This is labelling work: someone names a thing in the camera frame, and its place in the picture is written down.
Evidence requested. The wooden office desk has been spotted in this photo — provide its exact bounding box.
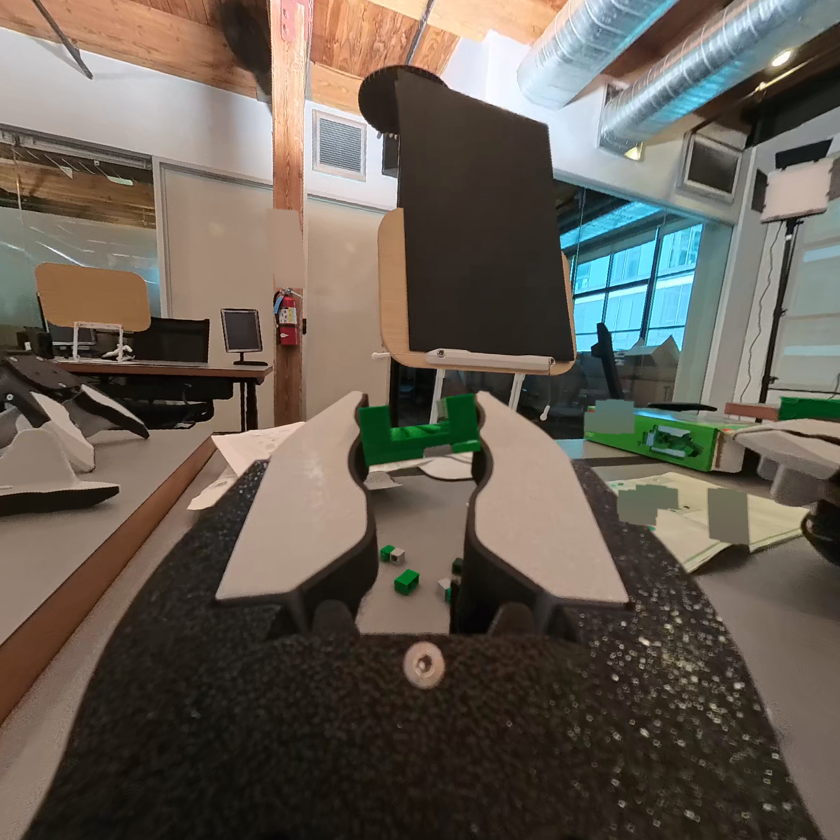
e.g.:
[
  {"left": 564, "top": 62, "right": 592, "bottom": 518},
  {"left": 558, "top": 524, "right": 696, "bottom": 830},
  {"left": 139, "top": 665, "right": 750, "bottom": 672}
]
[{"left": 56, "top": 357, "right": 275, "bottom": 431}]

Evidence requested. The black office chair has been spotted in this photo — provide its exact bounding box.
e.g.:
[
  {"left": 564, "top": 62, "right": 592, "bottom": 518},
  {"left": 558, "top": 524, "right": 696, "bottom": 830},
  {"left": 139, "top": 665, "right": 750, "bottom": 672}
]
[
  {"left": 131, "top": 317, "right": 214, "bottom": 429},
  {"left": 592, "top": 322, "right": 718, "bottom": 416}
]

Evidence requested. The wood edged grey desk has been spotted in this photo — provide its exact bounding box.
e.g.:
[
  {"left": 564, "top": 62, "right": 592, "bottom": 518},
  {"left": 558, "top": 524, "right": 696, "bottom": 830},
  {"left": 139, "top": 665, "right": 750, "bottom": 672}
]
[{"left": 0, "top": 423, "right": 221, "bottom": 726}]

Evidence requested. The red fire extinguisher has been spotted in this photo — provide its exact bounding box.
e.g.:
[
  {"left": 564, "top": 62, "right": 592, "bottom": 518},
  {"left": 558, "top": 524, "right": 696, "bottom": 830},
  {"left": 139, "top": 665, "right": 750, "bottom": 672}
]
[{"left": 271, "top": 287, "right": 304, "bottom": 347}]

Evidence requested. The black foam board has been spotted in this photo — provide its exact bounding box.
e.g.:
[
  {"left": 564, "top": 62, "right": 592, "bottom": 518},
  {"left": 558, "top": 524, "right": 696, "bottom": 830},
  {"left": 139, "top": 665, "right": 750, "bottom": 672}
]
[{"left": 392, "top": 67, "right": 576, "bottom": 363}]

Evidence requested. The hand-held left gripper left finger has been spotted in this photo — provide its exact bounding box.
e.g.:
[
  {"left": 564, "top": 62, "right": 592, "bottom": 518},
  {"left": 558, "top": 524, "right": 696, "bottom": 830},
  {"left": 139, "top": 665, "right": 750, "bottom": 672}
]
[{"left": 214, "top": 392, "right": 380, "bottom": 636}]

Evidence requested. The white wall vent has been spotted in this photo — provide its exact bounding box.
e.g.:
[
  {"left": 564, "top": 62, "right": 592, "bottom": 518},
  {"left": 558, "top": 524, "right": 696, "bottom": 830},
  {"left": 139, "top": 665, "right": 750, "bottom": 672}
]
[
  {"left": 678, "top": 130, "right": 748, "bottom": 199},
  {"left": 311, "top": 109, "right": 368, "bottom": 182}
]

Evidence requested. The small grey monitor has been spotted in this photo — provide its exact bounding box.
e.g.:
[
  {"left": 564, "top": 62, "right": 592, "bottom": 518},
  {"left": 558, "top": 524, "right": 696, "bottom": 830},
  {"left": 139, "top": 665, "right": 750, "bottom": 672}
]
[{"left": 218, "top": 307, "right": 270, "bottom": 367}]

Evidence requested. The wooden support post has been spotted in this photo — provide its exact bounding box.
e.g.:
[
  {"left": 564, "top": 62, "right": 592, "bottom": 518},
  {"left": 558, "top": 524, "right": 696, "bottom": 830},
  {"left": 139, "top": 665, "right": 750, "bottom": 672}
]
[{"left": 269, "top": 0, "right": 311, "bottom": 427}]

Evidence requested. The gridded window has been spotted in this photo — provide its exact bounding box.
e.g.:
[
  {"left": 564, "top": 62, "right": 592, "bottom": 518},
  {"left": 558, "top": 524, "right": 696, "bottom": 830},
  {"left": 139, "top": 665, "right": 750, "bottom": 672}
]
[{"left": 570, "top": 220, "right": 704, "bottom": 352}]

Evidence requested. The white tabletop stand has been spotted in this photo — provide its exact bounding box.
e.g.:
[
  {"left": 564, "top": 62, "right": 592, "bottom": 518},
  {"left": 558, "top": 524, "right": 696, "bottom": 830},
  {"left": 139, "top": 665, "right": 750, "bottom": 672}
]
[{"left": 369, "top": 346, "right": 559, "bottom": 483}]

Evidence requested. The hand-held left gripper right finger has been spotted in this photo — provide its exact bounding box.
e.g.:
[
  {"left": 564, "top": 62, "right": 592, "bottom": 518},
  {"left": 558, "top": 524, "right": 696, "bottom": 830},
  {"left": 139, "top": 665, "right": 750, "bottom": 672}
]
[{"left": 449, "top": 392, "right": 631, "bottom": 636}]

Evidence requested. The brown cardboard box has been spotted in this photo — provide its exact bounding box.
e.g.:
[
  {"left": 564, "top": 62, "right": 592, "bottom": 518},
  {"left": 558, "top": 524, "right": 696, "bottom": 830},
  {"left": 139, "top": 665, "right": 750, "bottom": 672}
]
[{"left": 622, "top": 335, "right": 681, "bottom": 398}]

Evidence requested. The white printed paper bag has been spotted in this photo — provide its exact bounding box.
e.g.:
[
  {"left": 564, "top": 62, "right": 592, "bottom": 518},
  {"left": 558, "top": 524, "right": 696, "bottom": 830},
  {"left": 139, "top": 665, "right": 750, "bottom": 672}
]
[{"left": 185, "top": 422, "right": 309, "bottom": 514}]

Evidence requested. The studio light panel on stand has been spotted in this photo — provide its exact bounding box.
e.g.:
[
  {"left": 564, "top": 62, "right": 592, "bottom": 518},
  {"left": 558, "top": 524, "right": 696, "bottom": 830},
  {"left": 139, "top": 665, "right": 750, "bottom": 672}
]
[{"left": 755, "top": 140, "right": 840, "bottom": 403}]

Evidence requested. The instruction booklet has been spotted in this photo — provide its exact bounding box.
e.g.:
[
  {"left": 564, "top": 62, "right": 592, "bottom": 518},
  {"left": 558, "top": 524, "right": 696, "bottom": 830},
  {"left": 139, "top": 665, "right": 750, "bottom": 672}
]
[{"left": 605, "top": 471, "right": 809, "bottom": 575}]

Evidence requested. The black round disc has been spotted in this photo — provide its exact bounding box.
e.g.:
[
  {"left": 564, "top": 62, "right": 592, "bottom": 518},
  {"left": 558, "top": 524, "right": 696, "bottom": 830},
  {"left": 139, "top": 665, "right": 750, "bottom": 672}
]
[{"left": 358, "top": 66, "right": 448, "bottom": 133}]

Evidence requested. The spare grey black gripper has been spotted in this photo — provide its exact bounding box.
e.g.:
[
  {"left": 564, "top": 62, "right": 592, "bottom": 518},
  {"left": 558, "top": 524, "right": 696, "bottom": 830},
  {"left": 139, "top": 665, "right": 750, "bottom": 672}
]
[{"left": 0, "top": 354, "right": 153, "bottom": 517}]

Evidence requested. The green cardboard box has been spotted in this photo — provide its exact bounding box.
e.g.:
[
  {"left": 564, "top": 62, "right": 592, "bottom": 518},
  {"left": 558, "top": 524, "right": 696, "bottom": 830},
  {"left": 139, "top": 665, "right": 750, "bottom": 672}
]
[{"left": 583, "top": 406, "right": 750, "bottom": 475}]

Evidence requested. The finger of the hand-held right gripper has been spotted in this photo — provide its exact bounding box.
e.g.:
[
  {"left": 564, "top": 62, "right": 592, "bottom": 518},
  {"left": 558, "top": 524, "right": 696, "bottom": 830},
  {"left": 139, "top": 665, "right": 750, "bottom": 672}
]
[{"left": 734, "top": 419, "right": 840, "bottom": 508}]

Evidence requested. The green brick assembly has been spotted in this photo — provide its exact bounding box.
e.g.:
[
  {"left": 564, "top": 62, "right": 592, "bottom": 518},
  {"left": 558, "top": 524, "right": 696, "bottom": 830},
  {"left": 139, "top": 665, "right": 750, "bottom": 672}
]
[{"left": 357, "top": 394, "right": 483, "bottom": 468}]

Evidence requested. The spiral metal air duct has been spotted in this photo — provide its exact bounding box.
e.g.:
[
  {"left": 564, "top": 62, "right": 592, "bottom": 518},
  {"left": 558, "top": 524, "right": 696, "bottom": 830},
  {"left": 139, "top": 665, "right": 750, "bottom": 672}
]
[
  {"left": 517, "top": 0, "right": 732, "bottom": 111},
  {"left": 598, "top": 0, "right": 840, "bottom": 157}
]

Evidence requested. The green plastic bin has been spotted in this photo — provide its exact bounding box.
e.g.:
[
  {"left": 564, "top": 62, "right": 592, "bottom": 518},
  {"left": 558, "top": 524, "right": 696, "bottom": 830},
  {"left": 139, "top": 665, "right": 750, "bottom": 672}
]
[{"left": 780, "top": 395, "right": 840, "bottom": 422}]

